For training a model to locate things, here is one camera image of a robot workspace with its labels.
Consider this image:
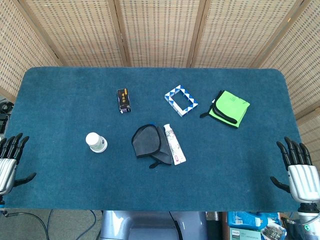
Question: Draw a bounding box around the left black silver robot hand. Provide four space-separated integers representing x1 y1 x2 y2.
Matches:
0 132 37 197

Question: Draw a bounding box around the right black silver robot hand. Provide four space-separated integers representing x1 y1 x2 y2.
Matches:
269 136 320 204

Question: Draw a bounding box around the black equipment beside table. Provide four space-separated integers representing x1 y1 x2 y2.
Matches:
0 98 13 135

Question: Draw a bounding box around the box with photo print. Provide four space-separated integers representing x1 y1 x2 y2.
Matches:
261 221 288 240

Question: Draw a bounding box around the blue printed box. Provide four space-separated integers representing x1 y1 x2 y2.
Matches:
227 211 281 230

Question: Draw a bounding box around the white Philips box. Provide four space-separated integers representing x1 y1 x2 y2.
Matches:
228 226 263 240

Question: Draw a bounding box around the teal blue table mat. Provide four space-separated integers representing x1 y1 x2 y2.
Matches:
1 66 316 213

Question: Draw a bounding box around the green microfiber cloth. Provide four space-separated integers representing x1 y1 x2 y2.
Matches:
199 89 251 130

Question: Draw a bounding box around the small black purple box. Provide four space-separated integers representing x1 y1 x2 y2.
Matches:
116 88 132 115

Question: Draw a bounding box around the white floral toothpaste tube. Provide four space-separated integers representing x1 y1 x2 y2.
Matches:
163 123 187 167

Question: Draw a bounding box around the grey microfiber cloth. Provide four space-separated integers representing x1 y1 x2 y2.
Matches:
131 121 174 169

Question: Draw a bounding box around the blue white snake puzzle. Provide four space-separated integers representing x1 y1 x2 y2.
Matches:
164 84 200 118

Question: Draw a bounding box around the grey-blue robot torso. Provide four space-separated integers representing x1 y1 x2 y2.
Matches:
100 210 209 240

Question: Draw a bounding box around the woven bamboo folding screen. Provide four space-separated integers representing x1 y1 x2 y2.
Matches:
0 0 320 163

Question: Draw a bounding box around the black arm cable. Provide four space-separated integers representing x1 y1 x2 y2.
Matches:
0 211 49 240

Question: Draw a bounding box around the black cable over torso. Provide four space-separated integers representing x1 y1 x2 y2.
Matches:
168 211 186 232

